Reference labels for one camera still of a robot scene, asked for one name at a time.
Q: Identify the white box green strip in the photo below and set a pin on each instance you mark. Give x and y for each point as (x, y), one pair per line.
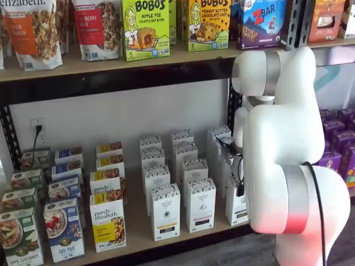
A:
(219, 130)
(217, 158)
(234, 210)
(224, 177)

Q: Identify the white box yellow strip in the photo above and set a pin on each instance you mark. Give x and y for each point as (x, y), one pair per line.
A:
(165, 213)
(152, 158)
(149, 142)
(156, 177)

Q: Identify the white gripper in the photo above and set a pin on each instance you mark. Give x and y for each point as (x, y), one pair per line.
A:
(231, 158)

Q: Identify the granola bag orange label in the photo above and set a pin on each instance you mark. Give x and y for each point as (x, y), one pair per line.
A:
(65, 25)
(30, 36)

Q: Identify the blue Z Bar box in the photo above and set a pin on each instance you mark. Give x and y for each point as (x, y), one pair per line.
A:
(260, 25)
(235, 16)

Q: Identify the green apple cinnamon oatmeal box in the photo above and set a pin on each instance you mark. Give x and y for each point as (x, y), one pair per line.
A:
(19, 238)
(16, 199)
(36, 159)
(26, 180)

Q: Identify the white snack box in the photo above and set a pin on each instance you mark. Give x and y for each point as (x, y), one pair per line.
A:
(350, 19)

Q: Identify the blue flax plus oatmeal box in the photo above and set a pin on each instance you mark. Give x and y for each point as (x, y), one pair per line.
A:
(63, 230)
(66, 169)
(63, 188)
(68, 155)

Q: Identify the black metal shelving rack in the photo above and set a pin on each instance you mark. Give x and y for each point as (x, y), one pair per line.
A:
(111, 86)
(302, 27)

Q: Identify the purple Annie's box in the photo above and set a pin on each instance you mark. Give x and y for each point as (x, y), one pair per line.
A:
(334, 127)
(330, 163)
(349, 160)
(346, 115)
(342, 141)
(328, 115)

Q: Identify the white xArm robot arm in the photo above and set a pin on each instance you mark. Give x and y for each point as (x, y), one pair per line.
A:
(291, 133)

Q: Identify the green Bobo's apple pie box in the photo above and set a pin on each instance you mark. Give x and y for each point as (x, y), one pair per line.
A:
(144, 27)
(172, 22)

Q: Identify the white backing sheet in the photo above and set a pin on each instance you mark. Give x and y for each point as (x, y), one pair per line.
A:
(332, 91)

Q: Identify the purely elizabeth yellow label box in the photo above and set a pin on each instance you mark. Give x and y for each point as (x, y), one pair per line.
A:
(106, 221)
(105, 183)
(109, 163)
(108, 149)

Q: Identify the orange snack box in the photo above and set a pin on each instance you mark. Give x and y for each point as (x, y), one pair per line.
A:
(324, 22)

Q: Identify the yellow Bobo's peanut butter box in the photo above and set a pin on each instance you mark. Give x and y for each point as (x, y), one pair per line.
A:
(208, 25)

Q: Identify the granola bag red label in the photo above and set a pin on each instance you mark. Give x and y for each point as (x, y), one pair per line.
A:
(94, 30)

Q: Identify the white wall outlet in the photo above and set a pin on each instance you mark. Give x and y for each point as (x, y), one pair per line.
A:
(41, 140)

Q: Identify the white box pink strip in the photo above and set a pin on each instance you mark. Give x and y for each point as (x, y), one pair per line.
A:
(181, 137)
(194, 170)
(201, 207)
(185, 152)

